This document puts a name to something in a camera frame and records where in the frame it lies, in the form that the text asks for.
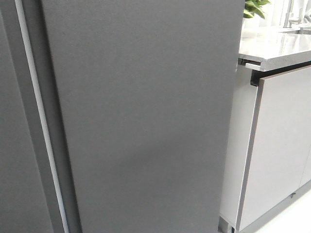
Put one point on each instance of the dark grey fridge door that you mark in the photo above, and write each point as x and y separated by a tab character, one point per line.
145	89
29	201

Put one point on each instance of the light grey cabinet door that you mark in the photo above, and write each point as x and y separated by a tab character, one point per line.
279	145

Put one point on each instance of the grey door seal strip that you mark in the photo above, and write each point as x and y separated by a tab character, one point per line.
44	127

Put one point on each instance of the light grey cabinet side panel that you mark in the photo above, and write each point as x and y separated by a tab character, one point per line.
243	104

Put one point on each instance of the grey stone countertop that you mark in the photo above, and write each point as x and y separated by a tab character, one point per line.
270	48

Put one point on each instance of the green potted plant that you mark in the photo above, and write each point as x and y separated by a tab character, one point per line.
254	7

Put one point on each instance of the chrome sink faucet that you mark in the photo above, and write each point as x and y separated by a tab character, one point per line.
294	13

